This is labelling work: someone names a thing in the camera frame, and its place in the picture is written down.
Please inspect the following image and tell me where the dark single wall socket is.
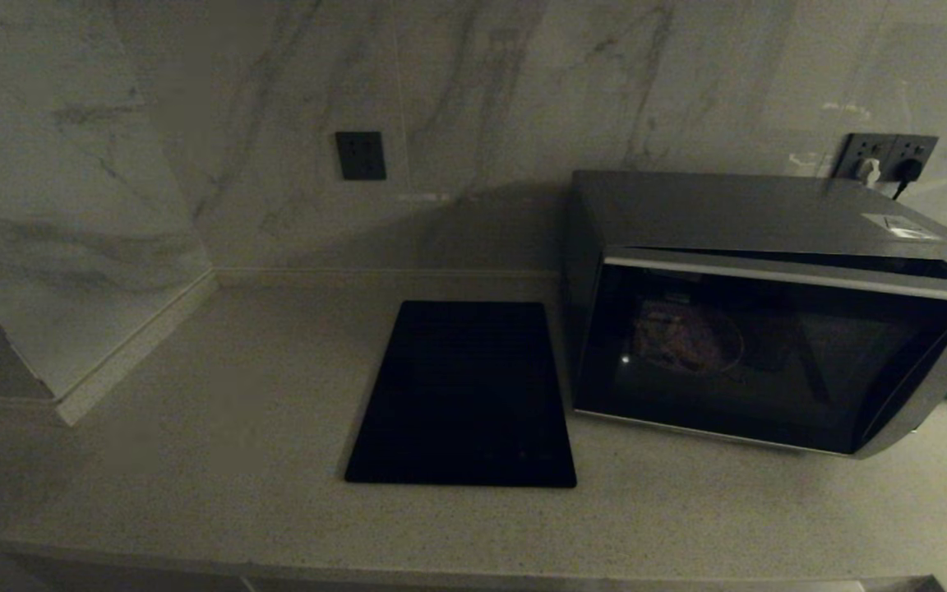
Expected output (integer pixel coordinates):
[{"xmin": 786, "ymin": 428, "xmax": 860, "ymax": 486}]
[{"xmin": 335, "ymin": 131, "xmax": 387, "ymax": 181}]

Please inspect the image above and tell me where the silver black microwave oven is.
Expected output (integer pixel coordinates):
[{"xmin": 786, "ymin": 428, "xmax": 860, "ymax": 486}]
[{"xmin": 566, "ymin": 169, "xmax": 947, "ymax": 459}]

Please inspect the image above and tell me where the purple plate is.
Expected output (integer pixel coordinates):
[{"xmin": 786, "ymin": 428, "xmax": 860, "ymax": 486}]
[{"xmin": 634, "ymin": 298, "xmax": 746, "ymax": 375}]

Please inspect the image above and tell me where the grey wall socket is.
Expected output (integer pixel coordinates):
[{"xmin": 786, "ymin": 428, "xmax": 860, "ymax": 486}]
[
  {"xmin": 888, "ymin": 135, "xmax": 939, "ymax": 185},
  {"xmin": 834, "ymin": 132, "xmax": 894, "ymax": 183}
]

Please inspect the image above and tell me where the dark glass microwave door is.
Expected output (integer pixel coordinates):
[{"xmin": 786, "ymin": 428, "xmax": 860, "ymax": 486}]
[{"xmin": 572, "ymin": 249, "xmax": 947, "ymax": 459}]

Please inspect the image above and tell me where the black induction cooktop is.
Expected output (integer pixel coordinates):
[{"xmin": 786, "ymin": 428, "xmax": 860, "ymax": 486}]
[{"xmin": 344, "ymin": 300, "xmax": 577, "ymax": 488}]

